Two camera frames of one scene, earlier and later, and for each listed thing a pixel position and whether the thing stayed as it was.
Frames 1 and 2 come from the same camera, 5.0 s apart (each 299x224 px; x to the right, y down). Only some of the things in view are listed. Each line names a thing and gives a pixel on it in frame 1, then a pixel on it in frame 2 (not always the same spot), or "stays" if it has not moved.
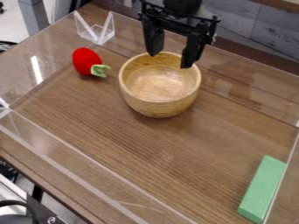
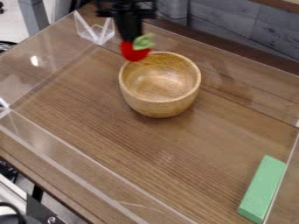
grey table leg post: (33, 14) stays
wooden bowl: (157, 87) stays
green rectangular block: (257, 198) stays
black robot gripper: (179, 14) → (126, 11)
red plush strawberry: (86, 61) → (134, 49)
